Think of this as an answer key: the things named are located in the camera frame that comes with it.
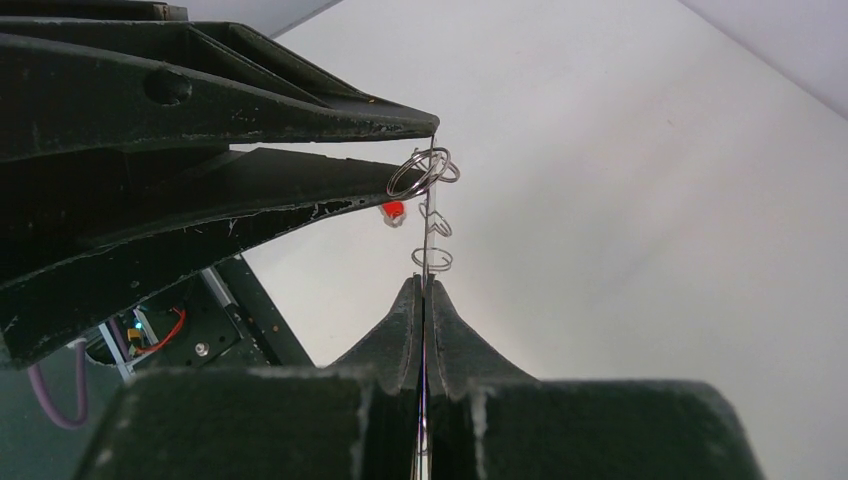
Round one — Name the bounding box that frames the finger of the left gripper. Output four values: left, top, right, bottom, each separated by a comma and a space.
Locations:
1, 1, 439, 162
1, 148, 421, 370

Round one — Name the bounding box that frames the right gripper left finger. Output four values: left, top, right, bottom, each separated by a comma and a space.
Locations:
76, 277, 421, 479

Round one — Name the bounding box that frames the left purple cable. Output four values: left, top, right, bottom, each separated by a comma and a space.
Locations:
26, 339, 91, 431

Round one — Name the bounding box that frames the red tagged key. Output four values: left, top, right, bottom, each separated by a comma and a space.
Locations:
379, 201, 406, 228

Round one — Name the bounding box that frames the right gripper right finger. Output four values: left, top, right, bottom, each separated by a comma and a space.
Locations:
424, 279, 763, 479

